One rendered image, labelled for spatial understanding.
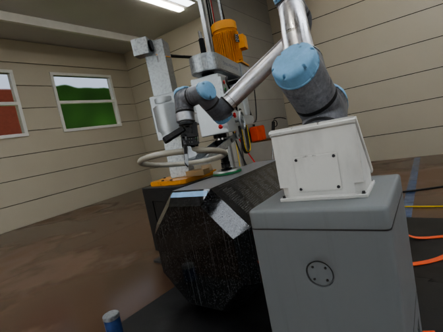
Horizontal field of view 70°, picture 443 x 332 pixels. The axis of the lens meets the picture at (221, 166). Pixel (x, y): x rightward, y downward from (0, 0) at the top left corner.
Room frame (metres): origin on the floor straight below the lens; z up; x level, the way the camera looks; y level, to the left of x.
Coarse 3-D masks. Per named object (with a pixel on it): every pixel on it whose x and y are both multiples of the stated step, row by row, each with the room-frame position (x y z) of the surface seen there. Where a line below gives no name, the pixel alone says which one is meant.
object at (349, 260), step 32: (384, 192) 0.88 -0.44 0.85; (256, 224) 0.96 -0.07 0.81; (288, 224) 0.90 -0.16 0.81; (320, 224) 0.85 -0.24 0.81; (352, 224) 0.80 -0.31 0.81; (384, 224) 0.76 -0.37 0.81; (288, 256) 0.91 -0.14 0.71; (320, 256) 0.85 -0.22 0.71; (352, 256) 0.81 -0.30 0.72; (384, 256) 0.76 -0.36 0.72; (288, 288) 0.92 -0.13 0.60; (320, 288) 0.86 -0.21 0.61; (352, 288) 0.81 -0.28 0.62; (384, 288) 0.77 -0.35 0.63; (288, 320) 0.93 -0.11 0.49; (320, 320) 0.87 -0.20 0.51; (352, 320) 0.82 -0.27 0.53; (384, 320) 0.77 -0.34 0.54; (416, 320) 0.95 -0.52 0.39
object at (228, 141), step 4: (228, 136) 2.54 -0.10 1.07; (232, 136) 2.43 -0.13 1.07; (236, 136) 2.51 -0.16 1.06; (240, 136) 2.50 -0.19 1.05; (216, 140) 2.41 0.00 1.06; (228, 140) 2.32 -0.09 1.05; (232, 140) 2.38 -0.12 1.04; (212, 144) 2.32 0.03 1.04; (220, 144) 2.17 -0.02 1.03; (224, 144) 2.23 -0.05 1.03; (228, 144) 2.31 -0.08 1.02; (224, 148) 2.21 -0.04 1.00; (196, 156) 2.02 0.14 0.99; (200, 156) 2.08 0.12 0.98; (204, 156) 2.13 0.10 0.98; (208, 156) 1.92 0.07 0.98; (196, 164) 1.95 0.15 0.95
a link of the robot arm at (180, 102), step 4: (176, 88) 1.55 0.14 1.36; (180, 88) 1.53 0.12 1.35; (184, 88) 1.53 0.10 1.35; (176, 92) 1.54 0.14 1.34; (180, 92) 1.53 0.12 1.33; (184, 92) 1.51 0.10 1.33; (176, 96) 1.54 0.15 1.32; (180, 96) 1.52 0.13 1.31; (184, 96) 1.50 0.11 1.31; (176, 100) 1.54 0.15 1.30; (180, 100) 1.52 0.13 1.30; (184, 100) 1.51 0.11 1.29; (176, 104) 1.54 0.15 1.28; (180, 104) 1.52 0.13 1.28; (184, 104) 1.52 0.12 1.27; (188, 104) 1.51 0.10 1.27; (176, 108) 1.53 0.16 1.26; (180, 108) 1.52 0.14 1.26; (184, 108) 1.51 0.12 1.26; (188, 108) 1.52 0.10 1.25; (192, 108) 1.54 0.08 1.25; (176, 112) 1.53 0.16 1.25
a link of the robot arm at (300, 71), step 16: (288, 0) 1.40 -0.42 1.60; (304, 0) 1.47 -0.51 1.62; (288, 16) 1.29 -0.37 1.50; (304, 16) 1.28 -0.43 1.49; (288, 32) 1.21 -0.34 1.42; (304, 32) 1.17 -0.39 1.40; (288, 48) 1.05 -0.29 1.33; (304, 48) 0.99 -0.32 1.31; (288, 64) 1.00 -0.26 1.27; (304, 64) 0.95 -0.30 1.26; (320, 64) 0.98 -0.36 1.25; (288, 80) 0.98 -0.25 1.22; (304, 80) 0.97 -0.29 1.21; (320, 80) 0.98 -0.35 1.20; (288, 96) 1.04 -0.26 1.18; (304, 96) 1.00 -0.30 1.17; (320, 96) 1.00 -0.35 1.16; (304, 112) 1.06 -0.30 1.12
